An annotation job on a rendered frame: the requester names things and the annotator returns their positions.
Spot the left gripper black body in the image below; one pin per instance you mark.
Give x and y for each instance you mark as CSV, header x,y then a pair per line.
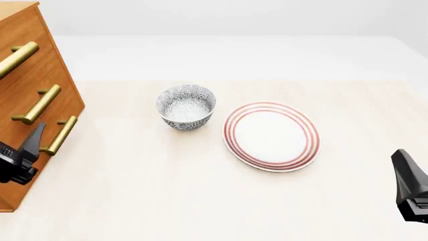
x,y
15,168

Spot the blue floral patterned bowl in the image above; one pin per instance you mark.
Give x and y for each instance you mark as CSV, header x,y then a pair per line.
x,y
186,110

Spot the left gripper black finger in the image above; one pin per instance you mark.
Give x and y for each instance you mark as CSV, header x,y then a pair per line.
x,y
32,145

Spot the wooden cabinet with drawers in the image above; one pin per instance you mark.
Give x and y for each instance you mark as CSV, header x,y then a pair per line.
x,y
72,106

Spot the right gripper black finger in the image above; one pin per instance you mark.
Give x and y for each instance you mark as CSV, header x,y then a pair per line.
x,y
409,173

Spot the white plate with red rings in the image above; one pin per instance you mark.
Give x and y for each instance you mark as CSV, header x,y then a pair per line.
x,y
271,136

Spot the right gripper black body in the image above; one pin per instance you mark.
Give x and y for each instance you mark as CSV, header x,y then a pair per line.
x,y
416,209

